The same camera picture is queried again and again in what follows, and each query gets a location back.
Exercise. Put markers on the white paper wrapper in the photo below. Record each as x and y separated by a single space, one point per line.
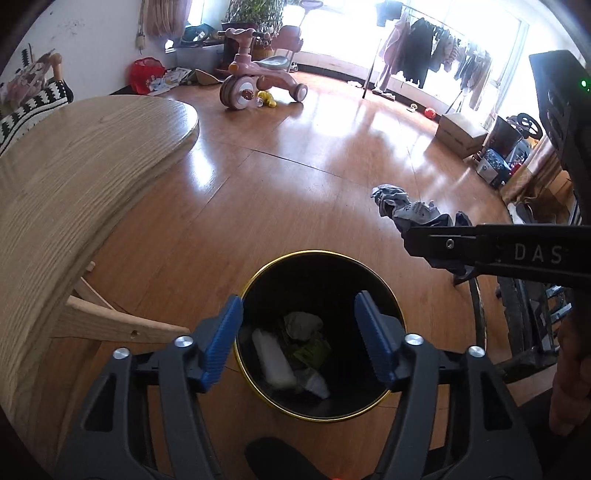
302 325

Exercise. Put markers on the pink cartoon cushion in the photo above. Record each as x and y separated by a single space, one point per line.
23 76

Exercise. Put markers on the cardboard box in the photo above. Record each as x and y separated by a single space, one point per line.
461 134

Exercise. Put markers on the black bin with gold rim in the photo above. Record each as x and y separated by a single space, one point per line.
314 286

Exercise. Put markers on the pink tricycle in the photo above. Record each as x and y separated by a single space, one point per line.
244 64

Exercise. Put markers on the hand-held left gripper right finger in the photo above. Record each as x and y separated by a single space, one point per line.
374 337

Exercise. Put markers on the yellow duck toy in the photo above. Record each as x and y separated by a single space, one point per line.
266 99

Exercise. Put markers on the checked beige curtain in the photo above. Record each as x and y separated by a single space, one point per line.
166 16

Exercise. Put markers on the metal clothes rack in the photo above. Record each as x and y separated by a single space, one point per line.
369 69

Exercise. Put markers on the blue white box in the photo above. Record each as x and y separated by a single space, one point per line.
491 166

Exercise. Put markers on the scattered paper sheets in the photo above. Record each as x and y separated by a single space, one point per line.
171 78

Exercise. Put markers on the red ball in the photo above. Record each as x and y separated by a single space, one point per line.
430 113

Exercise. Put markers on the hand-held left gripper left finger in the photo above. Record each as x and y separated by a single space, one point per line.
221 341

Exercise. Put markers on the wooden table leg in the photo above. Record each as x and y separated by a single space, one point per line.
115 323

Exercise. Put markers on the person's right hand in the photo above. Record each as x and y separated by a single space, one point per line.
572 383

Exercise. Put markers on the row of hanging clothes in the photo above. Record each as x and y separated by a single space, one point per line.
420 50

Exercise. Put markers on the black toy car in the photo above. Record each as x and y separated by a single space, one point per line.
508 134

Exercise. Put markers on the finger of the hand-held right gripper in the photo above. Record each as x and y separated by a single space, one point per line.
438 242

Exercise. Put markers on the potted plant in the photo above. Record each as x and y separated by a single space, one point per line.
249 14

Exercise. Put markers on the small white paper scrap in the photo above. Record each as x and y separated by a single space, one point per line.
318 383

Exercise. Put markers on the red plastic bag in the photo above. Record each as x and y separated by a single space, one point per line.
145 74

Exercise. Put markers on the grey cloth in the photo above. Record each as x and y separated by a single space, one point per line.
397 203

